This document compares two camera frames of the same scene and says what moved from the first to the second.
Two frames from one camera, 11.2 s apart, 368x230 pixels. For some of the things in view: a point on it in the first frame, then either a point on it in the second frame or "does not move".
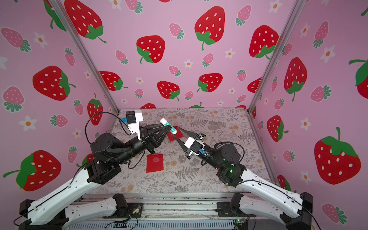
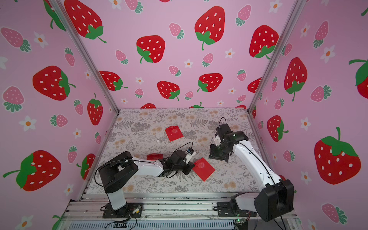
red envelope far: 179,134 does not move
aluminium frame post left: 87,51 does not move
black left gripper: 148,139 -> 189,167
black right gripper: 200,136 -> 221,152
